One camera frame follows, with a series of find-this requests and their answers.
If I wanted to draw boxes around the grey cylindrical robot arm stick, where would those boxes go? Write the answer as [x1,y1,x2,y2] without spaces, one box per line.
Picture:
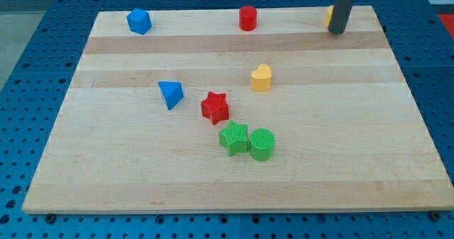
[328,0,354,35]

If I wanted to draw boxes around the red star block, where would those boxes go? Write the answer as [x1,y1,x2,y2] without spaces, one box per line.
[201,91,230,125]

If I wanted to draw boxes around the green star block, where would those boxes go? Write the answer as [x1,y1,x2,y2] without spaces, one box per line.
[218,120,249,157]

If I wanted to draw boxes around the wooden board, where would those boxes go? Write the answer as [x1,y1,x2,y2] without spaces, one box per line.
[23,6,453,214]

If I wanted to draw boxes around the green cylinder block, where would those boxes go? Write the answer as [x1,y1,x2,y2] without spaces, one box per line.
[250,128,275,161]

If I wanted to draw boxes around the yellow heart block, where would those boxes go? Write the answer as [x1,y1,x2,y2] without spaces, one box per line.
[250,64,272,92]

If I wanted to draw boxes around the blue triangle block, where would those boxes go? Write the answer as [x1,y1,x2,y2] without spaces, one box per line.
[158,81,184,110]

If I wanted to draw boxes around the red cylinder block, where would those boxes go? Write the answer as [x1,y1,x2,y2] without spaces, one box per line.
[238,6,258,31]

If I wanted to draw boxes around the blue pentagon block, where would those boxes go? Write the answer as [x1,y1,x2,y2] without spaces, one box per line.
[126,9,152,35]

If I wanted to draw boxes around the yellow block behind stick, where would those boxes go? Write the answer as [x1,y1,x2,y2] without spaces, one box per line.
[323,5,334,28]

